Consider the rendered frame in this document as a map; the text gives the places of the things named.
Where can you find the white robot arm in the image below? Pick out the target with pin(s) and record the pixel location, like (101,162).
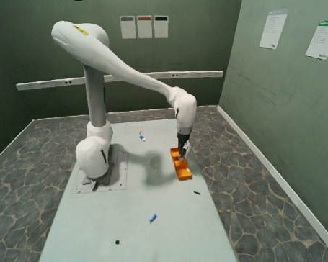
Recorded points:
(88,43)

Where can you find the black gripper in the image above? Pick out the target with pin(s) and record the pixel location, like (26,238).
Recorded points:
(182,141)

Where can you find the orange three-compartment tray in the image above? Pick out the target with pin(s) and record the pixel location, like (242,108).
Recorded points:
(181,167)

